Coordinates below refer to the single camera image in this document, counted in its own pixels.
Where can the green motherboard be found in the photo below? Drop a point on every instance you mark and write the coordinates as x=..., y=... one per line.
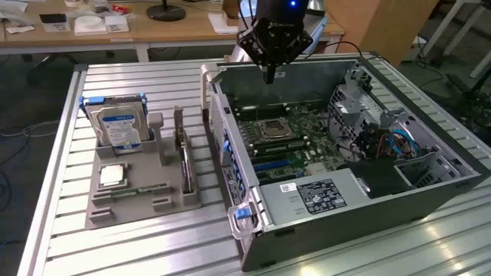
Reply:
x=307, y=123

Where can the white paper slip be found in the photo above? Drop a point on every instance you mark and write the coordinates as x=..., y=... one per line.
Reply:
x=18, y=29

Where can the silver metal drive cage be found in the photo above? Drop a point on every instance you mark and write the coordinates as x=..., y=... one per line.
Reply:
x=344, y=115

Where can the black round lamp base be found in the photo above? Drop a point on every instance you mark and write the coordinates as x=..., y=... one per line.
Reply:
x=165, y=13

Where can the CPU socket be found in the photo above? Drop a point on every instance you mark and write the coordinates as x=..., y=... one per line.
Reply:
x=275, y=129

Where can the RAM stick with white labels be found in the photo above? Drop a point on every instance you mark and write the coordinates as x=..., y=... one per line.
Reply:
x=283, y=146

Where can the wooden cabinet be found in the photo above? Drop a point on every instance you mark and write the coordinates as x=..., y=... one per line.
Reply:
x=395, y=28

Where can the grey parts rack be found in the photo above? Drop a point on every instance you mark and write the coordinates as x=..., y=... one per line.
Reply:
x=141, y=178

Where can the black plastic shroud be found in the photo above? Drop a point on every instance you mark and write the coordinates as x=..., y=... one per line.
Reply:
x=379, y=178

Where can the black office chair base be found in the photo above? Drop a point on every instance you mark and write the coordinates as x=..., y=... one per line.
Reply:
x=49, y=61

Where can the brown cardboard box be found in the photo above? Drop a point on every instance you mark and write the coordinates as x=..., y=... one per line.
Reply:
x=229, y=11

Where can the black floor stand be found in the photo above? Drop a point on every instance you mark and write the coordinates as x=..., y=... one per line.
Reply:
x=475, y=95

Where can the white box with round dish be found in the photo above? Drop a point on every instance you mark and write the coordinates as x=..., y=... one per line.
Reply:
x=89, y=26

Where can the green RAM stick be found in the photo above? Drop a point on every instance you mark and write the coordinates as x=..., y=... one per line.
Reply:
x=129, y=191

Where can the white tape roll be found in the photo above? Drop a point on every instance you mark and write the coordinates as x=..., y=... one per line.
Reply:
x=70, y=3

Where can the grey power supply unit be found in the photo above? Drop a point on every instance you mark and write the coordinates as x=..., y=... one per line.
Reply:
x=285, y=207

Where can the plain white box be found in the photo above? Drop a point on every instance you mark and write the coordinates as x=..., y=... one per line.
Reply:
x=116, y=24

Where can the white table frame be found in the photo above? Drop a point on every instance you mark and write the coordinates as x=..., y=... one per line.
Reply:
x=456, y=26

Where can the clear plastic bag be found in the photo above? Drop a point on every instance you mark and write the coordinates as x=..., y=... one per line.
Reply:
x=10, y=13

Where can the grey metal disk bay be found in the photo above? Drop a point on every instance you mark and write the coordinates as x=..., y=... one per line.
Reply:
x=429, y=169

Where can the graphics card with metal bracket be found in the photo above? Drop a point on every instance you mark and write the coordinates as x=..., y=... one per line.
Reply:
x=184, y=161

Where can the silver chipset heatsink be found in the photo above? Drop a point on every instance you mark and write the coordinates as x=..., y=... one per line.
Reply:
x=319, y=168

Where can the black power supply label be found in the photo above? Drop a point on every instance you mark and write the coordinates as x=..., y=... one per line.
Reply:
x=321, y=197

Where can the red packet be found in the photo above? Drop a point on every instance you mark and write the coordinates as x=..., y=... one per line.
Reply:
x=118, y=9

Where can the white paper stack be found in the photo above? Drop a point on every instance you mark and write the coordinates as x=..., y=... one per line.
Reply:
x=220, y=24

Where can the white box with black top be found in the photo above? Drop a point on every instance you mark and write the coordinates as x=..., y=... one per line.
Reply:
x=54, y=23

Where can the white label sticker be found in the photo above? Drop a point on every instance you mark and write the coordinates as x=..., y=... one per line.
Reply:
x=280, y=75

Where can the dark grey open PC case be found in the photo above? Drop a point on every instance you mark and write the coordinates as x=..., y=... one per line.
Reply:
x=344, y=230

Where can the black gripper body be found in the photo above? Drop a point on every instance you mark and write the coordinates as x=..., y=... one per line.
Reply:
x=280, y=17

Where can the silver CPU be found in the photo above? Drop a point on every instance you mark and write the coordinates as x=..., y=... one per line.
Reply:
x=112, y=174

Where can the wooden desk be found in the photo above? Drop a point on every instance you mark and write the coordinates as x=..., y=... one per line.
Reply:
x=172, y=28

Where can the blue expansion slot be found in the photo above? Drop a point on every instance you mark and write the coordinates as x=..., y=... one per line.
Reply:
x=272, y=164

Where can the hard disk with blue bracket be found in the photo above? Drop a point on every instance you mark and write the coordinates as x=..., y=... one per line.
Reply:
x=114, y=126

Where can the blue case latch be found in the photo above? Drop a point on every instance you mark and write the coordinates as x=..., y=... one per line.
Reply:
x=241, y=214

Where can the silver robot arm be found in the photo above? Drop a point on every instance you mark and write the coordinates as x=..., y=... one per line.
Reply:
x=316, y=4

